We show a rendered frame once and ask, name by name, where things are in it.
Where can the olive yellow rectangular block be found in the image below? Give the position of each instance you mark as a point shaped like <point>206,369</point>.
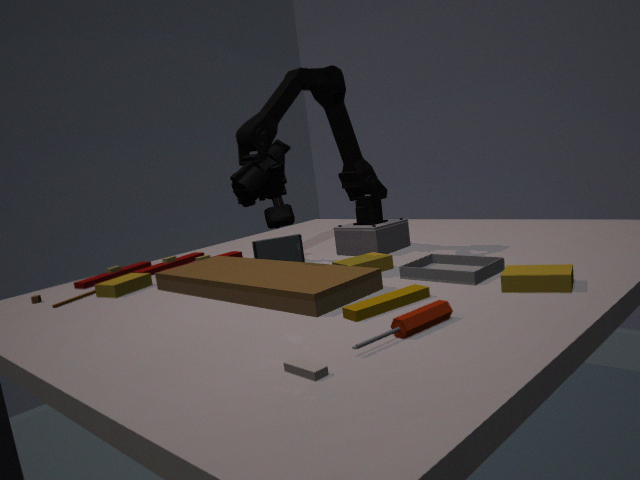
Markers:
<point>123,285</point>
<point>372,260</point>
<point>537,278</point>

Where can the brown rectangular panel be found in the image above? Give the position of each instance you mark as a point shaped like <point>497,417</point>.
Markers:
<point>310,289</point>

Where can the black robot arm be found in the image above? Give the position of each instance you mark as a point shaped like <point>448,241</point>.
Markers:
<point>327,86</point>

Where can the yellow flat bar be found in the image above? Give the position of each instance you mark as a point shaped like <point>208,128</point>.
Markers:
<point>386,302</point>

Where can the red-handled awl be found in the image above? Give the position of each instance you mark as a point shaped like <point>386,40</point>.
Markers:
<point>415,322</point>

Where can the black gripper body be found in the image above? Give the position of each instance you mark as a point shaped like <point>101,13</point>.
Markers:
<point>279,215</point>

